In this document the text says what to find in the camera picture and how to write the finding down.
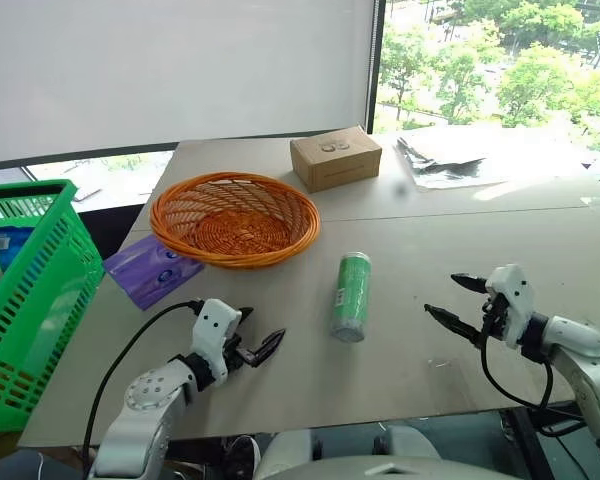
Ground brown cardboard box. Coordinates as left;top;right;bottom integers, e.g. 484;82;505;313
289;125;384;194

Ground white roller blind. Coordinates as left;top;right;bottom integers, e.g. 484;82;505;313
0;0;376;165

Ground green plastic shopping basket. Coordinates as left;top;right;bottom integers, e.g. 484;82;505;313
0;178;106;435

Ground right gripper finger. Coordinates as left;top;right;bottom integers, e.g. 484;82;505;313
423;303;484;347
450;272;488;295

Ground silver and black foil bag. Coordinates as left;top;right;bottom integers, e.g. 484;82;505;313
393;134;512;191

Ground orange wicker basket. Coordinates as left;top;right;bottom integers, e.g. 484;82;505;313
149;171;322;271

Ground grey small rounded shape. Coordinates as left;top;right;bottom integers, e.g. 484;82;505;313
381;423;442;459
259;429;315;479

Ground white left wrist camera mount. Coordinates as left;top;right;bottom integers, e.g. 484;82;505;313
189;298;244;387

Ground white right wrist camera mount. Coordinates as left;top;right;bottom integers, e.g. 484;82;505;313
484;264;537;350

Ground blue packet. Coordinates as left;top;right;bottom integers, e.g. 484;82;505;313
0;225;37;274

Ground green drink can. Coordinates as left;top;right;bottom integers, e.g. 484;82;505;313
328;252;372;344

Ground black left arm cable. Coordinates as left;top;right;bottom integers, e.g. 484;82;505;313
81;298;206;476

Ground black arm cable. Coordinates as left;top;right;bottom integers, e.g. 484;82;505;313
81;298;206;476
479;329;589;439

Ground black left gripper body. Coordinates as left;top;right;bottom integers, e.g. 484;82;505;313
223;331;258;374

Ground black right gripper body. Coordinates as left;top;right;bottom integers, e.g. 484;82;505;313
479;293;511;347

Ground grey broad rounded shape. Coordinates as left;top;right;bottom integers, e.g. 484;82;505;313
274;452;524;480

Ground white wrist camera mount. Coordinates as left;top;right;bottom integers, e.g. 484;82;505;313
189;298;244;387
484;264;537;350

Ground black window frame post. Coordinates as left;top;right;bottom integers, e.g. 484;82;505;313
363;0;387;135

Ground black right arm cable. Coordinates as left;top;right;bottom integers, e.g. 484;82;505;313
479;329;589;439

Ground black table leg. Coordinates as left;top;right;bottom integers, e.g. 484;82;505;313
507;407;549;480

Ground purple snack packet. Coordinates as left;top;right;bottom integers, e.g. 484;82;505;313
102;235;206;312

